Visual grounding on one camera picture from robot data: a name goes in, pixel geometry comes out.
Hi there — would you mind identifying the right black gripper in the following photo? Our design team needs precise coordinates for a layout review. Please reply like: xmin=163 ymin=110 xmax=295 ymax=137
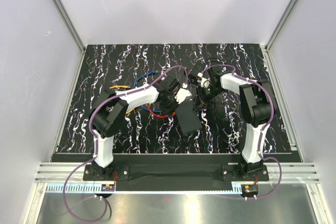
xmin=192 ymin=85 xmax=224 ymax=113

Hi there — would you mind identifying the red ethernet cable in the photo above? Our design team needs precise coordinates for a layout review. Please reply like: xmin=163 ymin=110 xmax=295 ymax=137
xmin=146 ymin=103 xmax=176 ymax=119

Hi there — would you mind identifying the black power adapter with cord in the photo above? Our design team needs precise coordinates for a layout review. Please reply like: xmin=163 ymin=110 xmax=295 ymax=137
xmin=188 ymin=58 xmax=234 ymax=122

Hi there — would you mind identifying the black network switch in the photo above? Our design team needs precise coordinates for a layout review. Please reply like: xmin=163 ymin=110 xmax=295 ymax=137
xmin=175 ymin=100 xmax=202 ymax=135

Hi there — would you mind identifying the blue ethernet cable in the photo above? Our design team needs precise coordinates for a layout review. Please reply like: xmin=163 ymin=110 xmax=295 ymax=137
xmin=134 ymin=70 xmax=163 ymax=112

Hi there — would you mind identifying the orange ethernet cable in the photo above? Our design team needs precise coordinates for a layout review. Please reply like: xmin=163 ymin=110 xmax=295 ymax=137
xmin=109 ymin=84 xmax=132 ymax=114

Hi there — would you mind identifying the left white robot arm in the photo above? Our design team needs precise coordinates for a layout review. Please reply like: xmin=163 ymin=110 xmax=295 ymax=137
xmin=89 ymin=76 xmax=181 ymax=180

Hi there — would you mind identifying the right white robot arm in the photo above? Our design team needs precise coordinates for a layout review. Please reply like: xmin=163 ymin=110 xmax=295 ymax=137
xmin=188 ymin=64 xmax=278 ymax=180

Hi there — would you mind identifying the right small connector board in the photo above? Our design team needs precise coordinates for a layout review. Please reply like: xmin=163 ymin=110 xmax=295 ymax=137
xmin=242 ymin=184 xmax=259 ymax=195

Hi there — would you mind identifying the small connector board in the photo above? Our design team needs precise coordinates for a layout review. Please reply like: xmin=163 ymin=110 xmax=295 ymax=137
xmin=242 ymin=184 xmax=259 ymax=195
xmin=101 ymin=184 xmax=116 ymax=192

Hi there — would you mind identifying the left small connector board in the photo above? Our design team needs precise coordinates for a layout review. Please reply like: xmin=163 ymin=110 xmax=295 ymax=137
xmin=101 ymin=184 xmax=116 ymax=192

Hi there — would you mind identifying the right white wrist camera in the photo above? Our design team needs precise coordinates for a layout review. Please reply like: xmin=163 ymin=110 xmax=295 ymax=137
xmin=197 ymin=73 xmax=210 ymax=88

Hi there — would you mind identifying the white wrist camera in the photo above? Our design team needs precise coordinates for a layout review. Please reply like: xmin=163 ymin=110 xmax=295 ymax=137
xmin=174 ymin=88 xmax=192 ymax=104
xmin=197 ymin=73 xmax=210 ymax=88

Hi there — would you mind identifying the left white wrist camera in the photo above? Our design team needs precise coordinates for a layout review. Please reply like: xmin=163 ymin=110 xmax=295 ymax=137
xmin=174 ymin=88 xmax=192 ymax=104

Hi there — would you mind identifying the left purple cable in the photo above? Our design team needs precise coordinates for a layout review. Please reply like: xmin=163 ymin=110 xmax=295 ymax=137
xmin=64 ymin=65 xmax=189 ymax=221

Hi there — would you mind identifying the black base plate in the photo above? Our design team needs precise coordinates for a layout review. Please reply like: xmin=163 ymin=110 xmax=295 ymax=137
xmin=83 ymin=154 xmax=269 ymax=182

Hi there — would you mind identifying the aluminium front rail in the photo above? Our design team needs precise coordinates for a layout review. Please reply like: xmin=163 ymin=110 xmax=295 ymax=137
xmin=34 ymin=162 xmax=319 ymax=184

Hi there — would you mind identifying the white slotted cable duct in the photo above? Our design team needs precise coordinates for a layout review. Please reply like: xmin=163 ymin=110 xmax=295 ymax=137
xmin=46 ymin=182 xmax=243 ymax=195

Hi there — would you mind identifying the right aluminium frame post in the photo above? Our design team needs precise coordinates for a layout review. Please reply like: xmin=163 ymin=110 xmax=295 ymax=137
xmin=265 ymin=0 xmax=316 ymax=50

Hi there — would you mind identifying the aluminium frame post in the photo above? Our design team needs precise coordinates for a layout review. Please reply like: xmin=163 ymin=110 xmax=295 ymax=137
xmin=265 ymin=0 xmax=316 ymax=50
xmin=52 ymin=0 xmax=86 ymax=53

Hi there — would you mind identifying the left aluminium frame post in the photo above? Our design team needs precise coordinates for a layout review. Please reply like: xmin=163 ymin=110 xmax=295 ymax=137
xmin=52 ymin=0 xmax=86 ymax=53

